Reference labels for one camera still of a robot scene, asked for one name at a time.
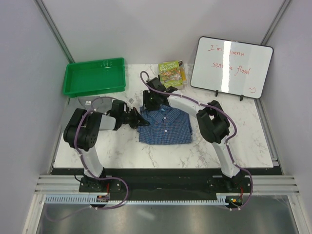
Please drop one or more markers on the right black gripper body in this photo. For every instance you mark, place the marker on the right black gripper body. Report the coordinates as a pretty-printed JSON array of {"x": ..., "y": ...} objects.
[{"x": 150, "y": 101}]

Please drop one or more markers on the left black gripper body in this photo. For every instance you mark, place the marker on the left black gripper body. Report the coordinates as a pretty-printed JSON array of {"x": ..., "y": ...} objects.
[{"x": 127, "y": 118}]

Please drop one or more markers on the blue plaid long sleeve shirt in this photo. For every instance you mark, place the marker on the blue plaid long sleeve shirt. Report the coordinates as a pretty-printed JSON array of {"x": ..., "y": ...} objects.
[{"x": 168, "y": 126}]

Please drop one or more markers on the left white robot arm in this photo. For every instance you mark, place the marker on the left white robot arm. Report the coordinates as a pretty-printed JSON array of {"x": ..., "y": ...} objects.
[{"x": 81, "y": 132}]

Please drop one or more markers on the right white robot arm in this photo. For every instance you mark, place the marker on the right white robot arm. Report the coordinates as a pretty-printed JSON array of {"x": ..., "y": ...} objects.
[{"x": 212, "y": 122}]

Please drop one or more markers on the folded grey shirt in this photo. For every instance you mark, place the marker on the folded grey shirt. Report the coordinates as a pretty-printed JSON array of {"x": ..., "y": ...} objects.
[{"x": 102, "y": 105}]

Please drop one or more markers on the green treehouse book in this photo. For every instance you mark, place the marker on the green treehouse book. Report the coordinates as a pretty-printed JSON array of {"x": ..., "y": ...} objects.
[{"x": 172, "y": 74}]

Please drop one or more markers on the green plastic tray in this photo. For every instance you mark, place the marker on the green plastic tray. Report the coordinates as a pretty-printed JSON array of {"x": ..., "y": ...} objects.
[{"x": 94, "y": 77}]

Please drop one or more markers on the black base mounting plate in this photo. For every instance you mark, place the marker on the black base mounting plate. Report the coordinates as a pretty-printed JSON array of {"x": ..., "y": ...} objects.
[{"x": 165, "y": 184}]

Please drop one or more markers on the white whiteboard with red writing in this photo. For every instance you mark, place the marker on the white whiteboard with red writing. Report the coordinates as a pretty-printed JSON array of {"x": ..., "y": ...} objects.
[{"x": 231, "y": 67}]

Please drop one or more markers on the left light blue cable duct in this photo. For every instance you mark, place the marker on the left light blue cable duct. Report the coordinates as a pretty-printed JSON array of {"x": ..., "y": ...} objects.
[{"x": 76, "y": 199}]

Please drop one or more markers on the aluminium frame rail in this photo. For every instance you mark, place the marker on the aluminium frame rail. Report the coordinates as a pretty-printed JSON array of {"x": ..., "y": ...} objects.
[{"x": 262, "y": 185}]

